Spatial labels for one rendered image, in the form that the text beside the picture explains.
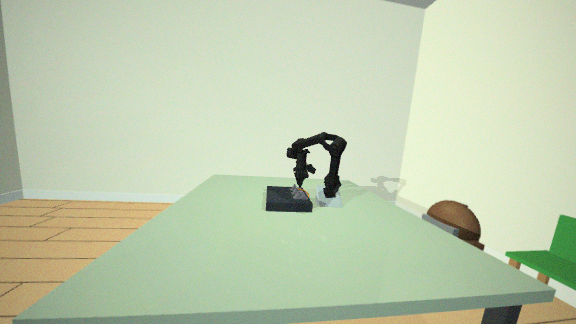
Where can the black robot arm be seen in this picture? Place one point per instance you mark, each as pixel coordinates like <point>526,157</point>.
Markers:
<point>336,148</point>

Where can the grey micro servo with orange cable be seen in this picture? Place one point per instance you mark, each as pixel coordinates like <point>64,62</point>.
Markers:
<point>301,192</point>

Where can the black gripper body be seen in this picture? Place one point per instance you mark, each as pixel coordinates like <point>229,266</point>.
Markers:
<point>300,169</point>

